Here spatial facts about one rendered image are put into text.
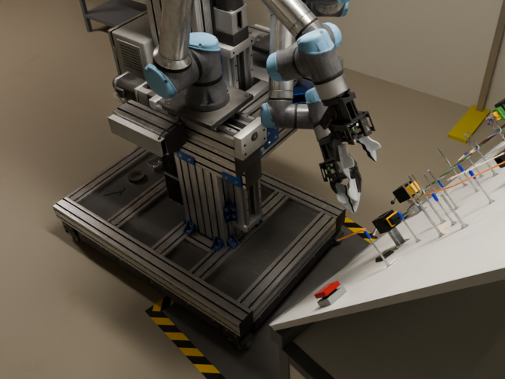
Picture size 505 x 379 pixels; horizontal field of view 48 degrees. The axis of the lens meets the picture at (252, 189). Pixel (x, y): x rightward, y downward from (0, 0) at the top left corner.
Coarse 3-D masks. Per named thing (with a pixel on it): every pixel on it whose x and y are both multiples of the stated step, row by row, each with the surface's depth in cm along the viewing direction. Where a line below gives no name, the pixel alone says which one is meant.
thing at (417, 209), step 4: (404, 184) 177; (400, 188) 176; (392, 192) 180; (396, 192) 179; (400, 192) 177; (404, 192) 176; (416, 192) 176; (396, 196) 180; (400, 196) 178; (404, 196) 177; (408, 196) 175; (412, 196) 175; (392, 200) 186; (400, 200) 179; (404, 200) 177; (408, 200) 178; (412, 200) 177; (392, 204) 186; (416, 208) 177; (420, 208) 178; (416, 212) 178; (420, 212) 176
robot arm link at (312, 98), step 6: (312, 90) 158; (306, 96) 160; (312, 96) 158; (318, 96) 157; (306, 102) 161; (312, 102) 158; (318, 102) 157; (312, 108) 158; (318, 108) 157; (324, 108) 157; (312, 114) 159; (318, 114) 157; (312, 120) 159; (318, 120) 157
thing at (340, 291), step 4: (340, 288) 134; (344, 288) 134; (336, 292) 133; (340, 292) 133; (344, 292) 134; (332, 296) 132; (336, 296) 133; (340, 296) 133; (320, 300) 136; (324, 300) 133; (328, 300) 132; (332, 300) 132; (336, 300) 132; (320, 304) 135; (324, 304) 134; (328, 304) 132
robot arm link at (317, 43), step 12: (312, 36) 126; (324, 36) 126; (300, 48) 129; (312, 48) 126; (324, 48) 126; (300, 60) 130; (312, 60) 128; (324, 60) 127; (336, 60) 129; (300, 72) 133; (312, 72) 130; (324, 72) 128; (336, 72) 129
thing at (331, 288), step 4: (328, 284) 137; (332, 284) 134; (336, 284) 134; (324, 288) 136; (328, 288) 133; (332, 288) 133; (336, 288) 135; (320, 292) 134; (324, 292) 132; (328, 292) 133; (332, 292) 134; (316, 296) 136; (320, 296) 134; (324, 296) 133; (328, 296) 133
